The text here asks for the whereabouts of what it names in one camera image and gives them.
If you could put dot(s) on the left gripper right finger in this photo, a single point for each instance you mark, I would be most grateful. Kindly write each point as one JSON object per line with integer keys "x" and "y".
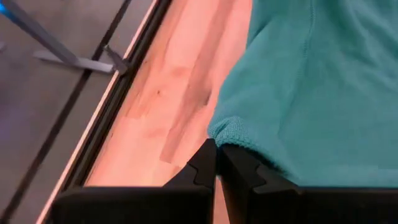
{"x": 311, "y": 205}

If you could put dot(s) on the black aluminium table frame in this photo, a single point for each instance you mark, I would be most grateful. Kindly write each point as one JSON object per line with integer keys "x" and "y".
{"x": 109, "y": 109}

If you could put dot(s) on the grey desk leg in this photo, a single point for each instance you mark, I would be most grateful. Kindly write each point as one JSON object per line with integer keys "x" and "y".
{"x": 43, "y": 35}

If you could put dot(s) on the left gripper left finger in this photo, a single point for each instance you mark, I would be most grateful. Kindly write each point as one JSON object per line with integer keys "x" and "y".
{"x": 140, "y": 205}

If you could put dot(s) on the teal towel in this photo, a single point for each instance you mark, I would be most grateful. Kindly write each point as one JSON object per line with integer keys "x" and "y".
{"x": 311, "y": 93}

